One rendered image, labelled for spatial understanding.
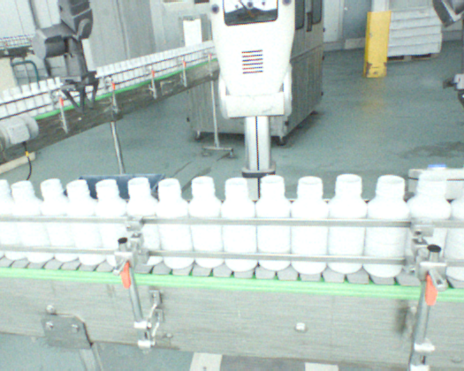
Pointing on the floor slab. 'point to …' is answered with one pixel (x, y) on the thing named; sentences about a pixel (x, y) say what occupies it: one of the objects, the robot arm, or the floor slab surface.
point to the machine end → (200, 103)
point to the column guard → (376, 43)
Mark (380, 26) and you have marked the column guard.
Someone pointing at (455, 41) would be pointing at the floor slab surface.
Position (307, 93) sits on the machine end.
